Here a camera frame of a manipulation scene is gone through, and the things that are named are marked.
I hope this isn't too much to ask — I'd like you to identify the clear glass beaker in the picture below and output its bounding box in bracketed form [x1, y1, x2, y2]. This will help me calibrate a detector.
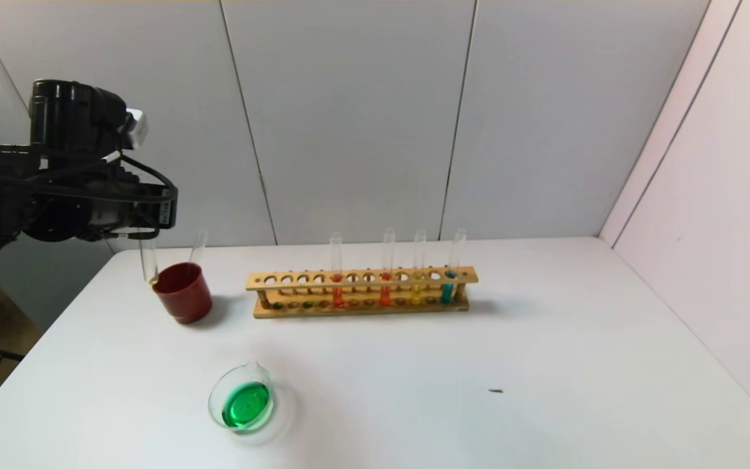
[208, 362, 276, 433]

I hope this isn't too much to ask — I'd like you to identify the wooden test tube rack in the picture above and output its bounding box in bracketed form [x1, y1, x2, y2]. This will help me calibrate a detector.
[245, 266, 479, 319]

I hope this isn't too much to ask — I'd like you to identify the glass test tube yellow pigment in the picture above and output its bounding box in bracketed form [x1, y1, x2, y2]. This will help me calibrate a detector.
[139, 228, 160, 286]
[411, 229, 427, 306]

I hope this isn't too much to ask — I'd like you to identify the glass test tube teal pigment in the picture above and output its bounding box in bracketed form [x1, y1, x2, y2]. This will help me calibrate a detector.
[440, 228, 467, 304]

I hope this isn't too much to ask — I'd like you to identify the glass test tube orange pigment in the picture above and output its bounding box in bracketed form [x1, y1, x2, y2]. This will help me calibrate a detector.
[379, 228, 396, 307]
[329, 232, 344, 308]

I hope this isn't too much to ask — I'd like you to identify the red plastic cup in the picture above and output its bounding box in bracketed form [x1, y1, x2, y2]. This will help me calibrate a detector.
[152, 263, 213, 324]

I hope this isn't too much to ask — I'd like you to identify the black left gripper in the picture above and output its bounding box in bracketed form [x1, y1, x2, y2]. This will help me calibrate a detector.
[74, 183, 178, 239]

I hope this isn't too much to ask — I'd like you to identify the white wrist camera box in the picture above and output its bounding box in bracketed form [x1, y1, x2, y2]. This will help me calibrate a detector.
[124, 108, 149, 149]

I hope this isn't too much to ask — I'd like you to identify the glass test tube blue pigment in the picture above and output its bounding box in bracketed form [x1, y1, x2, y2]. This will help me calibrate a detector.
[189, 229, 209, 266]

